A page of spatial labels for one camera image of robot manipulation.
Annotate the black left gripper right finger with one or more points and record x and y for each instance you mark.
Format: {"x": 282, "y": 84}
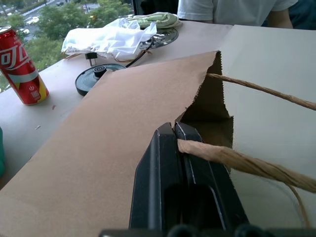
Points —
{"x": 209, "y": 182}

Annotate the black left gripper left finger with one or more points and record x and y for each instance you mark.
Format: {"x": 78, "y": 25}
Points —
{"x": 153, "y": 177}

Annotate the brown paper bag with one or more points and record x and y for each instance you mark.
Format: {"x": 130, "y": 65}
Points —
{"x": 106, "y": 138}

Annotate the white plastic bag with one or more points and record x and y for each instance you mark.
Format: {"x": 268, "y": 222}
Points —
{"x": 111, "y": 40}

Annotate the black round kettle base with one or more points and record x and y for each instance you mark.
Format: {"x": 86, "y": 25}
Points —
{"x": 95, "y": 77}

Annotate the black power plug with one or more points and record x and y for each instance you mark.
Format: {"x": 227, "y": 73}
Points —
{"x": 90, "y": 58}

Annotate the round silver metal plate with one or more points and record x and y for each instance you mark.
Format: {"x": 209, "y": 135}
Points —
{"x": 164, "y": 37}

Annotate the teal green object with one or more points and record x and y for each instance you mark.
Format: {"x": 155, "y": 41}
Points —
{"x": 1, "y": 153}

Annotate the green and white cloth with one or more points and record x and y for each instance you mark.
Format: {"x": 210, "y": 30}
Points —
{"x": 158, "y": 20}

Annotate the red cola can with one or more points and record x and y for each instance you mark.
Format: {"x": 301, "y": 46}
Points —
{"x": 21, "y": 69}

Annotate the person in white shirt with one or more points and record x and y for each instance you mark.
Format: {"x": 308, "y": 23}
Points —
{"x": 237, "y": 11}

